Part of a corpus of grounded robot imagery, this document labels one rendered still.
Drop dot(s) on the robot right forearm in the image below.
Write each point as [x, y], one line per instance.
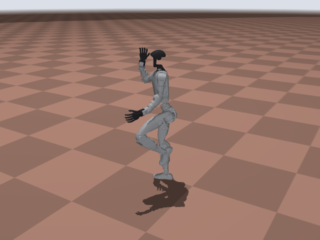
[142, 69]

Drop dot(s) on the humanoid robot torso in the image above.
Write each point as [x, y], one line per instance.
[164, 106]

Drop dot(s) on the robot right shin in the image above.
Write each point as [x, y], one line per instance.
[166, 166]

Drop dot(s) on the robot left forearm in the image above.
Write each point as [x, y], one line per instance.
[153, 104]

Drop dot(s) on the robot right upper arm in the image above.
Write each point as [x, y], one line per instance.
[147, 79]

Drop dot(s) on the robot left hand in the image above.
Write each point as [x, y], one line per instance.
[134, 116]

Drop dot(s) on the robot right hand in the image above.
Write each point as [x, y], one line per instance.
[143, 55]

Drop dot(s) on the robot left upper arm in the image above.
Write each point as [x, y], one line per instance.
[161, 79]

